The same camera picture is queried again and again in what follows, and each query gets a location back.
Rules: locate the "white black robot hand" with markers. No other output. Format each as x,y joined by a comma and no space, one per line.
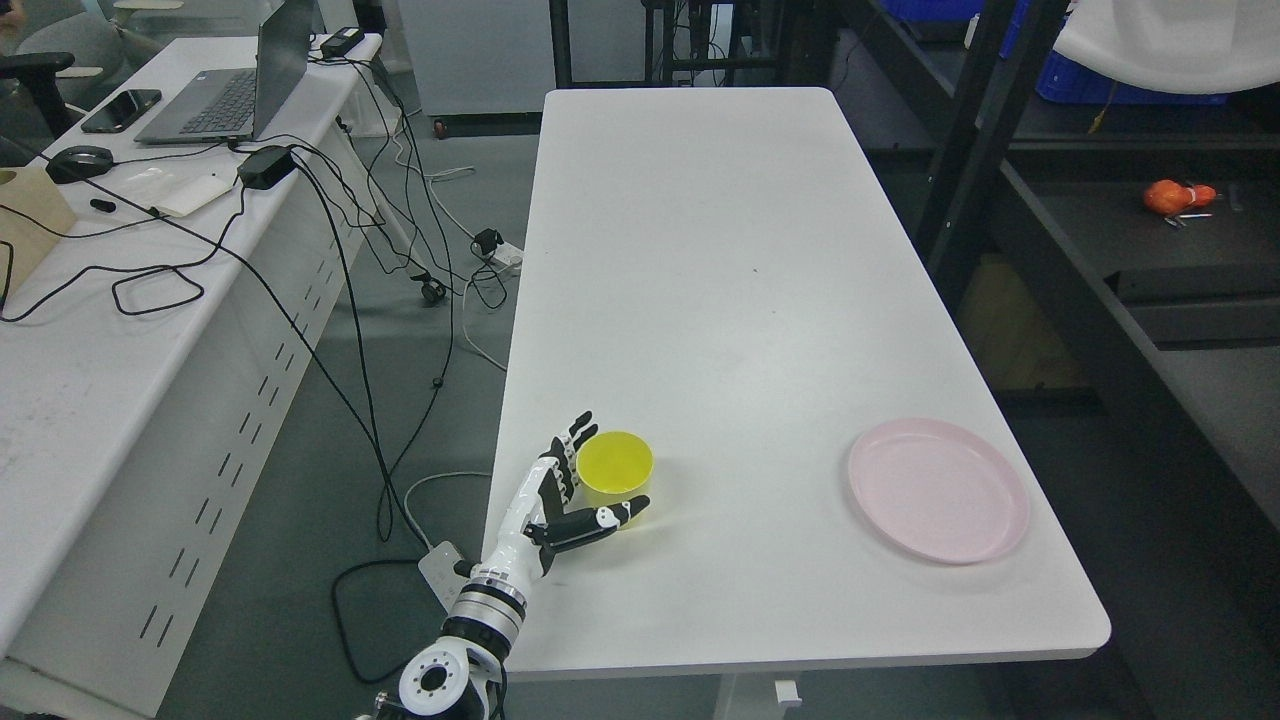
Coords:
537,526

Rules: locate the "yellow plastic cup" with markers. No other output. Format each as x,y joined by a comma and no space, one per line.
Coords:
613,466

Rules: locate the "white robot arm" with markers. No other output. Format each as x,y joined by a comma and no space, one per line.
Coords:
462,674

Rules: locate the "orange toy on shelf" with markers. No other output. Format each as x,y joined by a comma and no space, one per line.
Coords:
1167,197

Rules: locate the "white floor power strip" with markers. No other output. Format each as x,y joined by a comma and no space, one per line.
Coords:
502,258

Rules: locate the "white main table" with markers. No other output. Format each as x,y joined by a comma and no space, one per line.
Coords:
719,271

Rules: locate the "pink plastic plate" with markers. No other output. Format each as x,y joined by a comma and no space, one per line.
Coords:
938,490

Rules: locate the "white side desk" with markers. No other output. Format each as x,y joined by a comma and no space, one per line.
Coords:
141,399

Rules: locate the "black power adapter brick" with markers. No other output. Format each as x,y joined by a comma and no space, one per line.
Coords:
265,167

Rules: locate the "white paper pad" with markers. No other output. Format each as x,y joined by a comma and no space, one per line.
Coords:
172,193

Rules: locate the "grey laptop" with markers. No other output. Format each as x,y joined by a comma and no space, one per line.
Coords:
238,104

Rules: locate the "black smartphone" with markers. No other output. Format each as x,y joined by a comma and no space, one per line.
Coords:
122,111

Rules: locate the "black round device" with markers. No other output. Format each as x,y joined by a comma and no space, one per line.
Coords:
79,163

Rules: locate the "wooden box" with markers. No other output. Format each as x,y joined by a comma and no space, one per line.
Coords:
34,217

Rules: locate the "black office chair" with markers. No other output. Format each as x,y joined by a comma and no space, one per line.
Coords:
37,73

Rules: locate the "blue plastic bin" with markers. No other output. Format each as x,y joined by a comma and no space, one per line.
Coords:
1066,82

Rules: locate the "white cloth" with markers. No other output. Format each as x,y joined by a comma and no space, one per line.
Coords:
1178,47

